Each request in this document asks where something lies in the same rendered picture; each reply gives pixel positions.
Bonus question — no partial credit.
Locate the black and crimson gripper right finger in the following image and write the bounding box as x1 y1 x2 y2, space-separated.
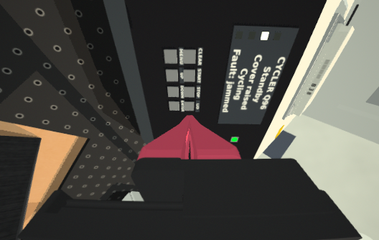
189 115 241 160

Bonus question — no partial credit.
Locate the cream benchtop instrument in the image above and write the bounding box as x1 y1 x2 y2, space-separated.
103 0 379 159

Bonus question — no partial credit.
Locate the white well plate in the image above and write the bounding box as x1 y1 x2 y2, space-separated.
290 24 354 116

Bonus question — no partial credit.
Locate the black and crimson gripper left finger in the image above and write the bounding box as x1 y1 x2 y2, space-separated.
137 115 190 160

